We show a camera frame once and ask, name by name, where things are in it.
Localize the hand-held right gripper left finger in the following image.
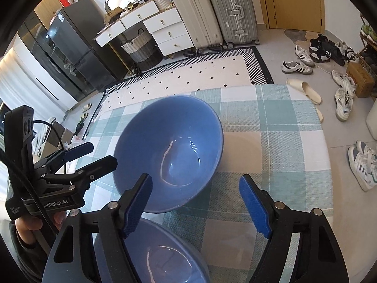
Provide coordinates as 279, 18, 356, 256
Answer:
44, 173, 154, 283

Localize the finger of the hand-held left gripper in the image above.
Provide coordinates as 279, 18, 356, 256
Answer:
34, 142, 94, 173
38, 155, 118, 193

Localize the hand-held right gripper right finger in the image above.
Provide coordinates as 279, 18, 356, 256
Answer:
239, 174, 351, 283

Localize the blue bowl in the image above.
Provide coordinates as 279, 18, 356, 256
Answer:
113, 95, 224, 213
94, 216, 210, 283

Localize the person's left hand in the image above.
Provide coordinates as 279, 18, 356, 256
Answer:
15, 211, 68, 245

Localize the teal plaid tablecloth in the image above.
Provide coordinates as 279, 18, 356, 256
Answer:
66, 84, 335, 283

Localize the dark glass cabinet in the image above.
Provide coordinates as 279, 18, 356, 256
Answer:
18, 13, 98, 102

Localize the white green sneaker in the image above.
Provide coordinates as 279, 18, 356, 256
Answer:
355, 141, 377, 166
348, 146, 377, 192

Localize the dark grey fridge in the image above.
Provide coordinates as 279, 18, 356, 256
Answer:
47, 0, 130, 80

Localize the woven laundry basket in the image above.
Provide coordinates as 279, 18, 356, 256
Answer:
121, 28, 160, 71

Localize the white curved desk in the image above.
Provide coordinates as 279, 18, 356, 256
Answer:
94, 0, 160, 48

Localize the white grey sneaker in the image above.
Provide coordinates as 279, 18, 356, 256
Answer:
331, 70, 357, 98
335, 88, 354, 122

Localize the small cardboard box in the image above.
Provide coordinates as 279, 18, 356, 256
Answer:
104, 7, 124, 24

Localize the black white patterned rug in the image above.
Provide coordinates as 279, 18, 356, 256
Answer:
102, 46, 275, 115

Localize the white striped sneaker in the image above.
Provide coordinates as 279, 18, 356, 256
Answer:
295, 45, 316, 65
281, 60, 313, 75

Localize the white drawer cabinet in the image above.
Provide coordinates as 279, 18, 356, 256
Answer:
143, 7, 195, 58

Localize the brown box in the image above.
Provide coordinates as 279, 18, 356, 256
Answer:
346, 62, 375, 98

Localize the black white sneaker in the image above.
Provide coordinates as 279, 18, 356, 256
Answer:
309, 34, 331, 63
321, 40, 346, 66

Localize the white suitcase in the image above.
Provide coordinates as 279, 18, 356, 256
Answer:
169, 0, 223, 49

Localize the metal shoe rack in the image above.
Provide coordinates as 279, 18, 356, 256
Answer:
359, 13, 377, 65

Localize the silver suitcase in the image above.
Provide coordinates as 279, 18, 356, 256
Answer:
205, 0, 259, 48

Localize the wooden door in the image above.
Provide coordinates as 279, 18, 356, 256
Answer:
253, 0, 326, 33

